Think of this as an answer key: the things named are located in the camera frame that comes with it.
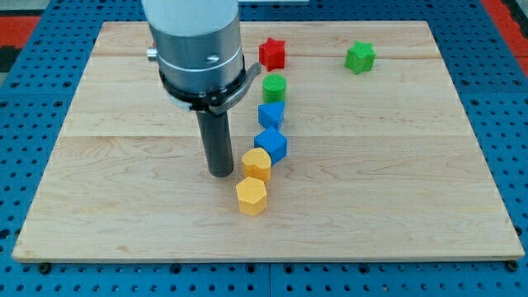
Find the wooden board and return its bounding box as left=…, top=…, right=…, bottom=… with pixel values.
left=12, top=21, right=525, bottom=263

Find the blue cube block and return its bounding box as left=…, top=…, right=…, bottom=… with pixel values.
left=253, top=127, right=288, bottom=165

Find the green cylinder block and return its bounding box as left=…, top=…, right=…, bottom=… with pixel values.
left=262, top=73, right=287, bottom=103

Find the red star block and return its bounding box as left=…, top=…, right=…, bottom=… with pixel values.
left=259, top=37, right=285, bottom=72

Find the blue triangle block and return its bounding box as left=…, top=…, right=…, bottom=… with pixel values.
left=257, top=101, right=285, bottom=130

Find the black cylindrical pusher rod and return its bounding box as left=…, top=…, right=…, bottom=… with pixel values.
left=196, top=111, right=233, bottom=177

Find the yellow hexagon block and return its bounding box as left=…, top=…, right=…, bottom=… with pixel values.
left=236, top=177, right=267, bottom=216

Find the green star block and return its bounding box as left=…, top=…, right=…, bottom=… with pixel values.
left=344, top=40, right=376, bottom=74

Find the yellow heart block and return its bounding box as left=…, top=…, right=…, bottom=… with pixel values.
left=242, top=148, right=271, bottom=182

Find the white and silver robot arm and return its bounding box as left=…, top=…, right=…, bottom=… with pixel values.
left=142, top=0, right=262, bottom=115

